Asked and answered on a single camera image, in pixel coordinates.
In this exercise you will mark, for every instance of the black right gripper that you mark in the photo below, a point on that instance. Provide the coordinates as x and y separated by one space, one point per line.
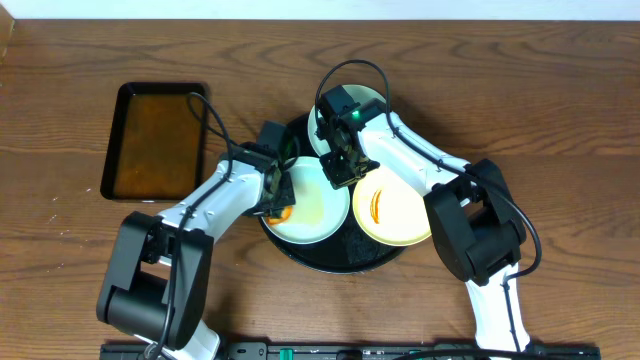
339 179

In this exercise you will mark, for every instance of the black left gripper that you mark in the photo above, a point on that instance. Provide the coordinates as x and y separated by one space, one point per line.
288 198

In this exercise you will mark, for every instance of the mint green plate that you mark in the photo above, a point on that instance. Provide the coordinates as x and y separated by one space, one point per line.
359 93
319 209

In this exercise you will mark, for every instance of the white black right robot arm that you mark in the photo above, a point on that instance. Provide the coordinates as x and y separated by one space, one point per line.
476 227

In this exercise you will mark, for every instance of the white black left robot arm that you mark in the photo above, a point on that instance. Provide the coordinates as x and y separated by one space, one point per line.
156 283

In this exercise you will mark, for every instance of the black round serving tray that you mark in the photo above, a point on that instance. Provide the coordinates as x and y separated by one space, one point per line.
349 249

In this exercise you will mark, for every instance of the black rectangular water tray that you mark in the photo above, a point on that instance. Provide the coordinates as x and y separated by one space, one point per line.
156 145

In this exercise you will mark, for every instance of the mint green plate top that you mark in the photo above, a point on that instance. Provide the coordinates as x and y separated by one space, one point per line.
359 93

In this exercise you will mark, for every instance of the yellow plate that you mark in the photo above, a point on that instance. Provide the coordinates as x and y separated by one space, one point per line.
390 211

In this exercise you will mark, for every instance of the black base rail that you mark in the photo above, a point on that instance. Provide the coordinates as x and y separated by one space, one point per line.
264 351

